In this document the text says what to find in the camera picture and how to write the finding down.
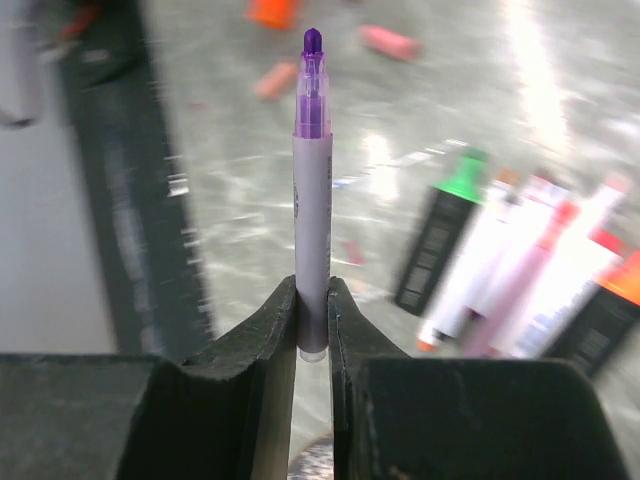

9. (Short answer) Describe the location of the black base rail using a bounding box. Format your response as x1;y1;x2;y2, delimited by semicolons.
53;1;215;361

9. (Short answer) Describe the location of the speckled grey plate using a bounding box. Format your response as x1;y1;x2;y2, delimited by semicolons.
287;433;334;480

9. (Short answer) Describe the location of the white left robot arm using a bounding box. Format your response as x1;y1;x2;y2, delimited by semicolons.
1;1;46;130

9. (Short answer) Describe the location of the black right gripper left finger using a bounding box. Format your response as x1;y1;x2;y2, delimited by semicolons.
179;277;296;479

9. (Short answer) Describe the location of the green and black highlighter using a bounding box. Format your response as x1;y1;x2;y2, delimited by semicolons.
393;149;487;316

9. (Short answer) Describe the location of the salmon pen cap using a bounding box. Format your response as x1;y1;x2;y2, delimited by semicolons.
254;62;299;100

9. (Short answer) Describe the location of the pink pen cap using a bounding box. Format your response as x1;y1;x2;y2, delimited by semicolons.
358;24;421;62

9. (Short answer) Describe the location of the pink pen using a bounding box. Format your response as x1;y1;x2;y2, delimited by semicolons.
462;200;579;358

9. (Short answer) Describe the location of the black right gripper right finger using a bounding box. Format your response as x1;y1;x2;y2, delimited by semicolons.
328;277;408;479

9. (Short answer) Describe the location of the orange highlighter cap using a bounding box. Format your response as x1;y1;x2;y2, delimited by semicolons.
245;0;300;30

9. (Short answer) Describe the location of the orange and black highlighter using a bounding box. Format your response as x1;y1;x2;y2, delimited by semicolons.
542;252;639;378

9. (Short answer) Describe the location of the salmon capped white marker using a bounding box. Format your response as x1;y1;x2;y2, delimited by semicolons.
417;168;519;352

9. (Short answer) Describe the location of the pink capped white marker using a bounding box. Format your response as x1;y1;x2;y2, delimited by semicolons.
491;173;632;358

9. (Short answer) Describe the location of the red capped marker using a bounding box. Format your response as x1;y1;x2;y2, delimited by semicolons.
509;229;622;358

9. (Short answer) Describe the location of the purple pen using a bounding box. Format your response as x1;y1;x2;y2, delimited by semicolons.
292;28;333;363

